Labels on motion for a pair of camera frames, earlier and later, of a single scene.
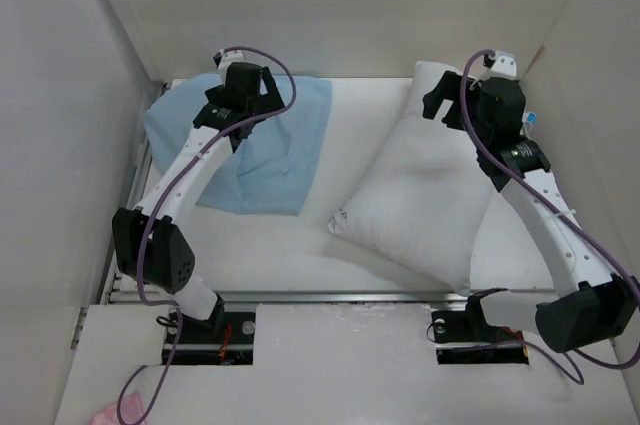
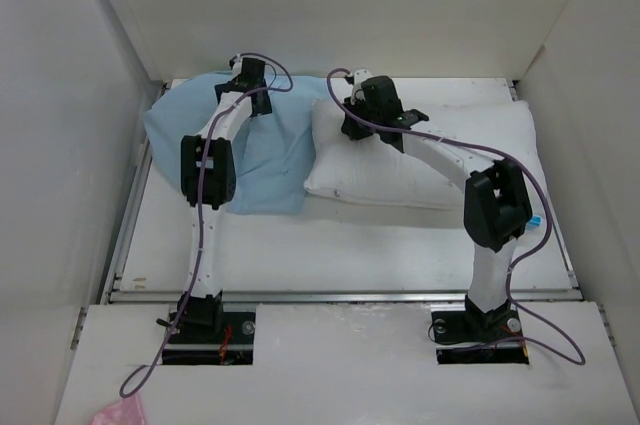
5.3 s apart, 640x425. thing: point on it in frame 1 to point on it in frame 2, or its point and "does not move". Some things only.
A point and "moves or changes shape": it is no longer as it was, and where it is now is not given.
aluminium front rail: x=334 y=297 does not move
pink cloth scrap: x=131 y=412 does not move
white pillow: x=417 y=202 moves or changes shape
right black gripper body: x=473 y=91 to x=362 y=109
